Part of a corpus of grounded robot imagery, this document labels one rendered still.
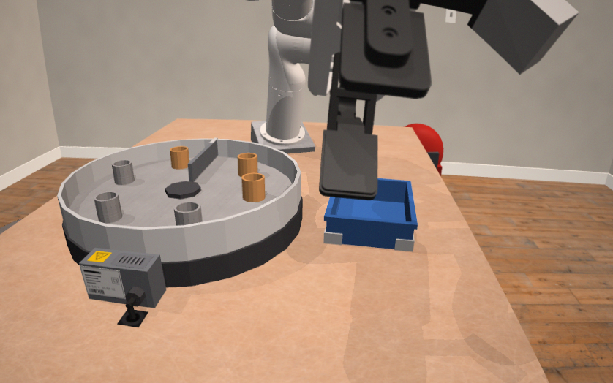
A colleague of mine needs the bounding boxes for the grey metal bushing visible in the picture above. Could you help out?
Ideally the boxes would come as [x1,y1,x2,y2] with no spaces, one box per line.
[174,201,203,226]
[94,191,122,224]
[112,160,135,185]

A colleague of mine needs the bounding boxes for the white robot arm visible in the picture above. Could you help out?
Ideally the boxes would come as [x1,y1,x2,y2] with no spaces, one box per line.
[260,0,579,146]

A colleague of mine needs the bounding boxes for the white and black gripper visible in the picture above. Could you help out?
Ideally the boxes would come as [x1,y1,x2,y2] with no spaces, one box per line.
[308,0,432,200]

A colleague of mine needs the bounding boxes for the bronze bushing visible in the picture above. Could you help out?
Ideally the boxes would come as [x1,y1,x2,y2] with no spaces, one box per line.
[170,146,189,170]
[241,173,265,202]
[238,153,257,177]

